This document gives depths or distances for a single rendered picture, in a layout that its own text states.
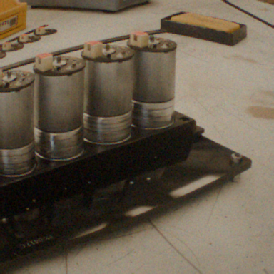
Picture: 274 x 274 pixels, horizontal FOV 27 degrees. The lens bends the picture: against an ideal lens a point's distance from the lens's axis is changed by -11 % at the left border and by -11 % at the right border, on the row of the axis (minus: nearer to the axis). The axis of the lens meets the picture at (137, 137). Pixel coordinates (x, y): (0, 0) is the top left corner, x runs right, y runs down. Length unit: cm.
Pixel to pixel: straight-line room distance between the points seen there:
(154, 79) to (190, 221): 7
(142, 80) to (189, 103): 10
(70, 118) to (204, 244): 8
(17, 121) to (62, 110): 3
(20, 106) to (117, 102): 6
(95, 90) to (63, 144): 3
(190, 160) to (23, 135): 9
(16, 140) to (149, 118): 8
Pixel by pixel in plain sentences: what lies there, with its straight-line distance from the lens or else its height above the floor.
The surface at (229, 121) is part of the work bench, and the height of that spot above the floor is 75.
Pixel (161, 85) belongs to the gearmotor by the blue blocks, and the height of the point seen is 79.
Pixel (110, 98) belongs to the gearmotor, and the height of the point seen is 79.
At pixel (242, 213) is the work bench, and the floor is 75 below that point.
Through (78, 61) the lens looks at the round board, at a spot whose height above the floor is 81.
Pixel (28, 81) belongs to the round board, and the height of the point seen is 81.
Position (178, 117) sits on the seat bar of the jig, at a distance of 32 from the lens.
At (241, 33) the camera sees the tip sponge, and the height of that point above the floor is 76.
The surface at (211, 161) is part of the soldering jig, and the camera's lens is 30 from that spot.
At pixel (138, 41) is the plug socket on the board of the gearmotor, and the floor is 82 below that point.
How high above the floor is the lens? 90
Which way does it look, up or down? 25 degrees down
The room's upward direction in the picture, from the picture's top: 2 degrees clockwise
